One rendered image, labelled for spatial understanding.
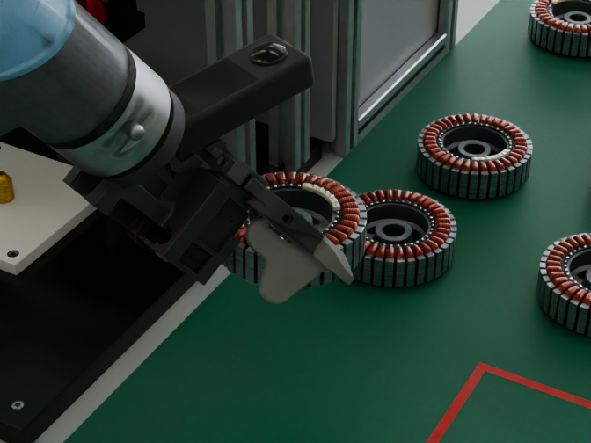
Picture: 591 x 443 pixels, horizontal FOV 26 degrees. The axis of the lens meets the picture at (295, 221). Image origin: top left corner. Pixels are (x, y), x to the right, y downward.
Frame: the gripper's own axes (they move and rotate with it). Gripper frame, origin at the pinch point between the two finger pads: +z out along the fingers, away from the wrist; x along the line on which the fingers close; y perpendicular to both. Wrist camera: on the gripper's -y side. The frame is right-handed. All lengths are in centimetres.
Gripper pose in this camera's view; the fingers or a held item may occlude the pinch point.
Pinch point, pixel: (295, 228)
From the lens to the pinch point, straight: 95.1
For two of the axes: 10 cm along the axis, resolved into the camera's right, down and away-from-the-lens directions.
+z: 4.6, 4.0, 7.9
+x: 6.4, 4.6, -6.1
